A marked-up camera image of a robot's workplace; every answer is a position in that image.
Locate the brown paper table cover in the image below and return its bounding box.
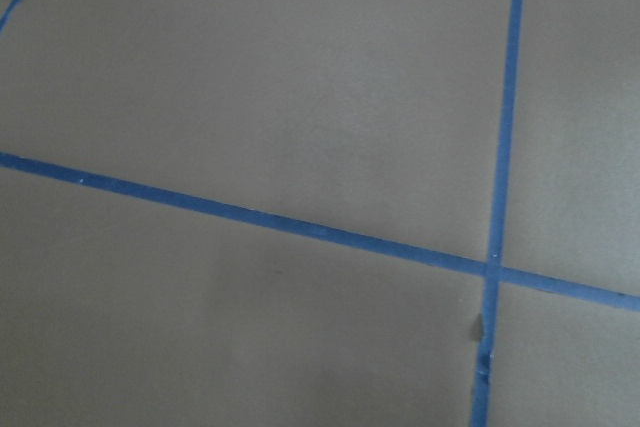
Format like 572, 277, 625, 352
1, 0, 639, 426

